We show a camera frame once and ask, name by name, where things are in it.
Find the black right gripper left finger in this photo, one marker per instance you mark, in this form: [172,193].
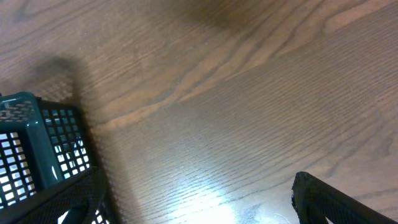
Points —
[78,197]

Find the dark green plastic basket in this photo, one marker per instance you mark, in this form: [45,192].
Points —
[42,143]

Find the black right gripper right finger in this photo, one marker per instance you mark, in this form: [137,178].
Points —
[317,202]

